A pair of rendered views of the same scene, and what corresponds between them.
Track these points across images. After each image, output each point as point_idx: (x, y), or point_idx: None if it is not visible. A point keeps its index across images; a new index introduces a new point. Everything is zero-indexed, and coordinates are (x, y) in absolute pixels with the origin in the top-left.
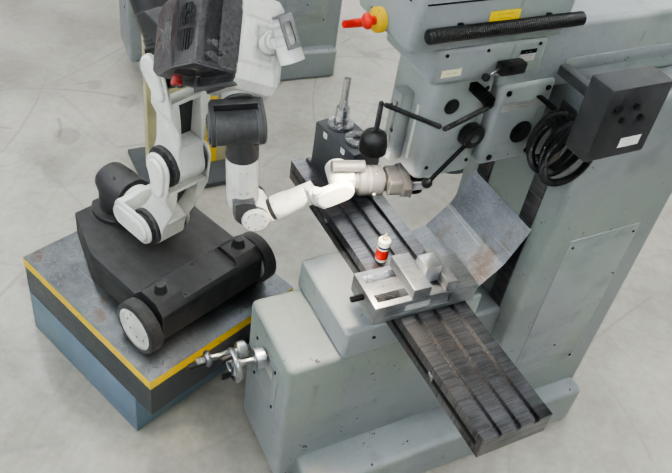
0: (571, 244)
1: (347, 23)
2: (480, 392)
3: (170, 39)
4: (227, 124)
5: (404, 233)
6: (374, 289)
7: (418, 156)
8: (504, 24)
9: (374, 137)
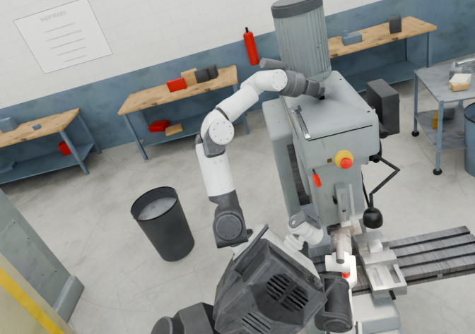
0: None
1: (320, 182)
2: (456, 252)
3: (270, 319)
4: (345, 306)
5: (324, 258)
6: (389, 282)
7: (362, 205)
8: None
9: (378, 212)
